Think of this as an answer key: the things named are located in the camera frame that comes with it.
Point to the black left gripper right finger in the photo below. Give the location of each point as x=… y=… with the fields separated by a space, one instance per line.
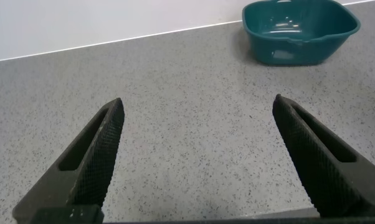
x=324 y=168

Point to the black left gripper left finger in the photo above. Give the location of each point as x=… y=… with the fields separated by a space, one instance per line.
x=91 y=165

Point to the teal plastic square tray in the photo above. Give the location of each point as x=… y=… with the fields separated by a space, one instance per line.
x=299 y=40

